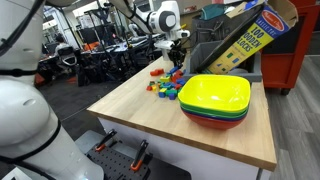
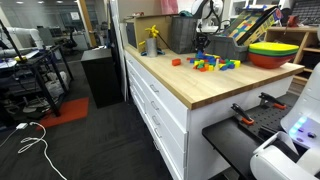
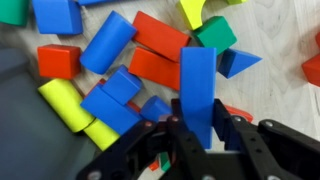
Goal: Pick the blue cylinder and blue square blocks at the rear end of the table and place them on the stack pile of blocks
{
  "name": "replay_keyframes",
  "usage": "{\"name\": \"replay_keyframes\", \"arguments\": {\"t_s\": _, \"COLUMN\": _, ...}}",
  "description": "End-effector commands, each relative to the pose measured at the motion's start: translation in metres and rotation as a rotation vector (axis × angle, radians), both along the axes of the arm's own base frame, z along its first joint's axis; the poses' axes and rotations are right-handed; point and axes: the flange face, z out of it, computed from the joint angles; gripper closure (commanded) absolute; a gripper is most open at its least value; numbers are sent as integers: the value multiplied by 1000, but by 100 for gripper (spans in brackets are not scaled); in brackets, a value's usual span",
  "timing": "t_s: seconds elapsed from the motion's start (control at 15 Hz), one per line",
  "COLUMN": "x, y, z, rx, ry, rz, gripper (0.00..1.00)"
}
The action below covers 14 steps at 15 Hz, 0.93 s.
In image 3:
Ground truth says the blue triangle block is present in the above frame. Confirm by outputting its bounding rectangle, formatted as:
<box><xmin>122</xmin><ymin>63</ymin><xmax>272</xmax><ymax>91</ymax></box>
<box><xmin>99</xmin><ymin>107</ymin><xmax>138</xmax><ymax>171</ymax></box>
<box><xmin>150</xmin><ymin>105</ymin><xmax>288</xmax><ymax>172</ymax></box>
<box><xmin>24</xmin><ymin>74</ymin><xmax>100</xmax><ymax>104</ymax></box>
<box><xmin>217</xmin><ymin>48</ymin><xmax>263</xmax><ymax>80</ymax></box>

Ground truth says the long red wooden block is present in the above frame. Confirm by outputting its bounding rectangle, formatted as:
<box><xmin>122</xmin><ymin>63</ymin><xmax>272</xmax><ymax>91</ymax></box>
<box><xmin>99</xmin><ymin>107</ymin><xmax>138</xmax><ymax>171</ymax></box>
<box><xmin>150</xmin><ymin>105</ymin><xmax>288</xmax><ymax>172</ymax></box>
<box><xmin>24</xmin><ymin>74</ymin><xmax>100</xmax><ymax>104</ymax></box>
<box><xmin>132</xmin><ymin>10</ymin><xmax>192</xmax><ymax>63</ymax></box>
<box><xmin>128</xmin><ymin>46</ymin><xmax>183</xmax><ymax>92</ymax></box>

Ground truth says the long blue rectangular block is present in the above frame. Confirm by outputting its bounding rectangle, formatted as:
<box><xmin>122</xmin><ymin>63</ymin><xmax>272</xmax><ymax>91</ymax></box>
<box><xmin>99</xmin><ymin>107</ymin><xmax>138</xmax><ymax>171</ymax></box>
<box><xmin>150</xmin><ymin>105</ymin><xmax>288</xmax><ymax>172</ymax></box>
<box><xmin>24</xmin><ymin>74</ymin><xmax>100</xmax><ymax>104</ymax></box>
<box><xmin>179</xmin><ymin>46</ymin><xmax>218</xmax><ymax>150</ymax></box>

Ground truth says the red cube block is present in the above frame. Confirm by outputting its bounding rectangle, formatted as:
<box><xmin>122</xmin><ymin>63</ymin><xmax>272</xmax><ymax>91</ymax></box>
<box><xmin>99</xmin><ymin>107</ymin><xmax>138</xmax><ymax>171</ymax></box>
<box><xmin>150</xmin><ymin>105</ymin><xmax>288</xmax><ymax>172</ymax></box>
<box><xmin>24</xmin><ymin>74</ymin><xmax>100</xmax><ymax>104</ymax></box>
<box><xmin>36</xmin><ymin>44</ymin><xmax>82</xmax><ymax>80</ymax></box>

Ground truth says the yellow arch block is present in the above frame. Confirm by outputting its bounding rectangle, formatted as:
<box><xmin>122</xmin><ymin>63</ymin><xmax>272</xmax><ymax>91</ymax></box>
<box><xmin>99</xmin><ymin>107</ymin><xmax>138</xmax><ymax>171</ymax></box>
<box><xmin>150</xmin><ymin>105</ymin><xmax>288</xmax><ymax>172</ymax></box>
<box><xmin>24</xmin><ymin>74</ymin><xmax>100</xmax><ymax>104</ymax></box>
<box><xmin>176</xmin><ymin>0</ymin><xmax>208</xmax><ymax>31</ymax></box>

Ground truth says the blue cube block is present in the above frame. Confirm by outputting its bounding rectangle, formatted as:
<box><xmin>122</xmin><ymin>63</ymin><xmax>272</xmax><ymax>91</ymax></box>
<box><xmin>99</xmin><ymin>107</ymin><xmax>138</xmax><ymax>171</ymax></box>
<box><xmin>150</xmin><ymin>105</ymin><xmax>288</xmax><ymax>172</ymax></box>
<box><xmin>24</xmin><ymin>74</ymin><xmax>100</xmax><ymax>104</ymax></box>
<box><xmin>31</xmin><ymin>0</ymin><xmax>84</xmax><ymax>36</ymax></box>
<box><xmin>101</xmin><ymin>64</ymin><xmax>144</xmax><ymax>106</ymax></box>

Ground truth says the small blue wooden block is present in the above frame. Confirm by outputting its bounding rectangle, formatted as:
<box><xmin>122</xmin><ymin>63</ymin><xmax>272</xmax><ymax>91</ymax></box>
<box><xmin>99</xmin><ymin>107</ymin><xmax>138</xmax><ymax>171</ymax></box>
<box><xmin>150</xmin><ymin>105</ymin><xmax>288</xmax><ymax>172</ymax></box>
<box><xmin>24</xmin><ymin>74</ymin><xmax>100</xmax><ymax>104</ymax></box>
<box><xmin>139</xmin><ymin>95</ymin><xmax>174</xmax><ymax>123</ymax></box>

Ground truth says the yellow cylinder block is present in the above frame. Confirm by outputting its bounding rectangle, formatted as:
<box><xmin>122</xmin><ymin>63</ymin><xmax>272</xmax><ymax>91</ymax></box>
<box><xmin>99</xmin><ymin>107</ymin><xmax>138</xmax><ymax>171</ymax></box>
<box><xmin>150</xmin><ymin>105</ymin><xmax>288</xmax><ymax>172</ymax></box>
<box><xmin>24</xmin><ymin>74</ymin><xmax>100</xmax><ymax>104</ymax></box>
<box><xmin>83</xmin><ymin>118</ymin><xmax>121</xmax><ymax>152</ymax></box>
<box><xmin>37</xmin><ymin>78</ymin><xmax>96</xmax><ymax>134</ymax></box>

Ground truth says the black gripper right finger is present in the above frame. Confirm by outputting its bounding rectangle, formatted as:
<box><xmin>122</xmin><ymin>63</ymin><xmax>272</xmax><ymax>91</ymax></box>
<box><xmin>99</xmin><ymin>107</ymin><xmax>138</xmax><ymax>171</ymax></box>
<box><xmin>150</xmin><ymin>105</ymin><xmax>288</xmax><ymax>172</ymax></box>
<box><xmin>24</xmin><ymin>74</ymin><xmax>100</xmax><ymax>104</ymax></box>
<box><xmin>212</xmin><ymin>98</ymin><xmax>320</xmax><ymax>180</ymax></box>

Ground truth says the blue cylinder block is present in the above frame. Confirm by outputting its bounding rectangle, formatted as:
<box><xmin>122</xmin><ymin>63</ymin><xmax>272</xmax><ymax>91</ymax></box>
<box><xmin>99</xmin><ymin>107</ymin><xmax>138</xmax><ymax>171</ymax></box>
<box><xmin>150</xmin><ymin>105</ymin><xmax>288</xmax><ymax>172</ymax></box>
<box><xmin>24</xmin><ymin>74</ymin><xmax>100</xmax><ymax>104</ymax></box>
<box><xmin>79</xmin><ymin>10</ymin><xmax>138</xmax><ymax>75</ymax></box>

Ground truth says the yellow green wooden block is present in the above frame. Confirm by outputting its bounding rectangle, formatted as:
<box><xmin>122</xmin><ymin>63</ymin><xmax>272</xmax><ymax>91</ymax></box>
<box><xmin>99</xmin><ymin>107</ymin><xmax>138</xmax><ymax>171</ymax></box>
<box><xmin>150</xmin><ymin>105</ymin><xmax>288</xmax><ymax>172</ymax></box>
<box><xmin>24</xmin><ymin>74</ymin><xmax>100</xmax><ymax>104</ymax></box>
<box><xmin>226</xmin><ymin>0</ymin><xmax>249</xmax><ymax>6</ymax></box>

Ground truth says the red rectangular wooden block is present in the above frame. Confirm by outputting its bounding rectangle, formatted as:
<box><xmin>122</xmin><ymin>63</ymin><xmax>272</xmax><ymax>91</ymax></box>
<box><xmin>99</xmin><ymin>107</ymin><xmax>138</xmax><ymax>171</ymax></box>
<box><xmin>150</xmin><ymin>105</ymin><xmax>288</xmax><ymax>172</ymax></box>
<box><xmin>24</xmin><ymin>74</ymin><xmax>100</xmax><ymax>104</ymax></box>
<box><xmin>301</xmin><ymin>53</ymin><xmax>320</xmax><ymax>88</ymax></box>

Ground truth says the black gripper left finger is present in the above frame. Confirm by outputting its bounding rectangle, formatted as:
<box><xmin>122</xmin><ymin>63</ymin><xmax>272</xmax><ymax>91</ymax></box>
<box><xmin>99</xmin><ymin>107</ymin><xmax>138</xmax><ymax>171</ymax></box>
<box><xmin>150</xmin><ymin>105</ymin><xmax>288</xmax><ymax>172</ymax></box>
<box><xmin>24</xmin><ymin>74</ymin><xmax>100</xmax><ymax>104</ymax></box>
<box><xmin>75</xmin><ymin>98</ymin><xmax>216</xmax><ymax>180</ymax></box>

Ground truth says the orange wooden block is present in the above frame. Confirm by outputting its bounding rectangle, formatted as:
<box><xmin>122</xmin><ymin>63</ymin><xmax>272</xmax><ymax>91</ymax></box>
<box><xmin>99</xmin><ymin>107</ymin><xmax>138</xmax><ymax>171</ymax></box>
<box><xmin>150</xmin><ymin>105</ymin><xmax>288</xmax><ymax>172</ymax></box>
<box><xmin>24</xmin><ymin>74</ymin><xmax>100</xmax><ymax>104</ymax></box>
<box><xmin>223</xmin><ymin>104</ymin><xmax>254</xmax><ymax>124</ymax></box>

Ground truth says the blue rectangular wooden block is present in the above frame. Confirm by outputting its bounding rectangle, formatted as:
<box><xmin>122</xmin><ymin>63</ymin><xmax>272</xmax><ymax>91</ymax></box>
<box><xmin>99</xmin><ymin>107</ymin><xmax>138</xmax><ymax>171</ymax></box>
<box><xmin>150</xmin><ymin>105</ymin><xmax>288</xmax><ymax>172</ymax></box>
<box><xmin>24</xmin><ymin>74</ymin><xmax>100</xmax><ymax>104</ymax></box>
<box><xmin>79</xmin><ymin>84</ymin><xmax>143</xmax><ymax>136</ymax></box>

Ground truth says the green cube block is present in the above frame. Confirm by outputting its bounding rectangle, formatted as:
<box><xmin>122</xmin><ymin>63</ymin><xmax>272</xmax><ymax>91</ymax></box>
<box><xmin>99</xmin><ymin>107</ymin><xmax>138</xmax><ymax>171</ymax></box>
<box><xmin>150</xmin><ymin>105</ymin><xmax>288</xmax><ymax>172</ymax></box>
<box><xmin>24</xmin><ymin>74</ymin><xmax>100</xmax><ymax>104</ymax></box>
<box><xmin>192</xmin><ymin>15</ymin><xmax>238</xmax><ymax>56</ymax></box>

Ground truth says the gray plastic bin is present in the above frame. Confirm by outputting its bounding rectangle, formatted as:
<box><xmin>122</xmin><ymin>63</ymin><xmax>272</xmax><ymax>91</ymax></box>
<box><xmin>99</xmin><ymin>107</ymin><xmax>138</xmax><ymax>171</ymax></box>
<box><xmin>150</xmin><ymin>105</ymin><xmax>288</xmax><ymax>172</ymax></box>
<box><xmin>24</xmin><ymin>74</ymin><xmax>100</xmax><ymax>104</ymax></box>
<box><xmin>0</xmin><ymin>46</ymin><xmax>101</xmax><ymax>180</ymax></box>

